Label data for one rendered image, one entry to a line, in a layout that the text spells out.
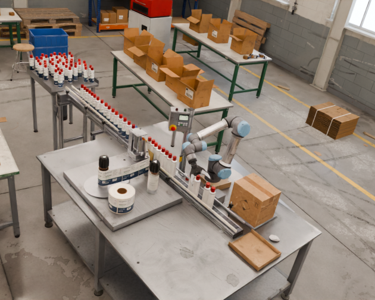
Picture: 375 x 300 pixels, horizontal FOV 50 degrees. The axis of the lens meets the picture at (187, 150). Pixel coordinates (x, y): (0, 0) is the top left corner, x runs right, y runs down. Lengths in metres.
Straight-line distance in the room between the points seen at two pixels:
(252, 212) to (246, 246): 0.28
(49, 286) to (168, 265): 1.32
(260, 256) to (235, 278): 0.30
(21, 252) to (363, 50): 6.81
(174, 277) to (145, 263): 0.22
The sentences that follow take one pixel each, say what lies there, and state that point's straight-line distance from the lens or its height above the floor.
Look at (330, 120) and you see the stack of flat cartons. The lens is 7.01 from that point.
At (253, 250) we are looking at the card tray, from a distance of 3.15.
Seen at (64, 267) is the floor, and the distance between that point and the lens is 3.99.
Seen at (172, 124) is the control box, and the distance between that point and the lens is 3.42.
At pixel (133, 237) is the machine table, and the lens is 3.06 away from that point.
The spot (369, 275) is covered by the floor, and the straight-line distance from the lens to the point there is 4.70.
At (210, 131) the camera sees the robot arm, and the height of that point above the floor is 1.39.
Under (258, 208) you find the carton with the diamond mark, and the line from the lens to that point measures 3.20.
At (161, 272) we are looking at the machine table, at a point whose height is 0.83.
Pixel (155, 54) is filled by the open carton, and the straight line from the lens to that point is 5.94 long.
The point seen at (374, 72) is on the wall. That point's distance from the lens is 8.40.
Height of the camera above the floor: 2.97
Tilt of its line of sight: 31 degrees down
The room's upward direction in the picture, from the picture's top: 9 degrees clockwise
